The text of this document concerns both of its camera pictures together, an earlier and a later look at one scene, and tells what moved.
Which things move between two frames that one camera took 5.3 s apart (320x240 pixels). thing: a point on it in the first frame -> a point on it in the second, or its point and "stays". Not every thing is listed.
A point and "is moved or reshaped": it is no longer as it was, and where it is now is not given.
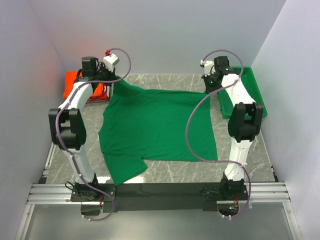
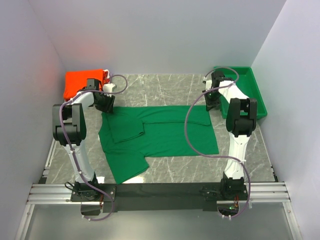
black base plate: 159,197 stays
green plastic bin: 248,77 stays
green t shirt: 140,126 is moved or reshaped
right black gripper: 208,88 -> 211,105
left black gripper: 112,76 -> 108,107
